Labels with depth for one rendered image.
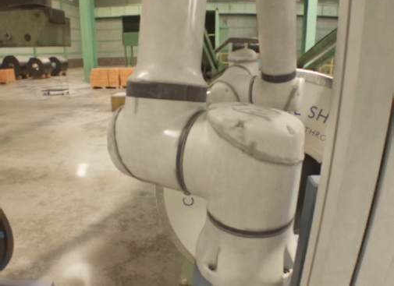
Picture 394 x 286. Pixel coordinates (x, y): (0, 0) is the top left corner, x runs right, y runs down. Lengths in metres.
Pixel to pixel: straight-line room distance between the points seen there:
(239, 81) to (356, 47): 0.49
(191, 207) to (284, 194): 1.01
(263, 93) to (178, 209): 0.87
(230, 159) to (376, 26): 0.23
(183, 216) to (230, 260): 0.99
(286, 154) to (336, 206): 0.12
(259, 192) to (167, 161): 0.15
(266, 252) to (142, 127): 0.28
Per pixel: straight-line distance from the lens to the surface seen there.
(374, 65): 0.28
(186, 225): 1.46
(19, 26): 1.10
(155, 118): 0.46
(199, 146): 0.41
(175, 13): 0.49
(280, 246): 0.47
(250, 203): 0.41
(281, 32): 0.64
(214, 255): 0.49
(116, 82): 12.64
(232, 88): 0.73
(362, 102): 0.28
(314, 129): 1.29
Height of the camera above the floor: 1.42
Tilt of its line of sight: 17 degrees down
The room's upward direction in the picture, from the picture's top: straight up
